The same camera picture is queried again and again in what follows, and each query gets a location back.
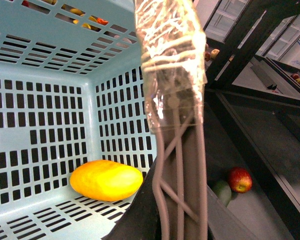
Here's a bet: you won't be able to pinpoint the yellow mango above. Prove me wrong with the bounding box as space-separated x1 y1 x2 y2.
69 160 143 202

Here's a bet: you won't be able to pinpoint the grey basket handle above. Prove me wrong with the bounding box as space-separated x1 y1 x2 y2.
134 0 208 240

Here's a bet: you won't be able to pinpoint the green avocado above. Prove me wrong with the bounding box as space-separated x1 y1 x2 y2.
211 180 232 207

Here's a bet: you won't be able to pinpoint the red yellow apple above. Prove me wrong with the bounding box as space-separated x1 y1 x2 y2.
227 167 253 194

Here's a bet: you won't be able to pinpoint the orange persimmon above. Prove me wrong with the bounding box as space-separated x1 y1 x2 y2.
96 18 109 26

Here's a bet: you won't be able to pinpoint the yellow star fruit pieces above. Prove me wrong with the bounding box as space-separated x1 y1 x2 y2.
81 16 99 31

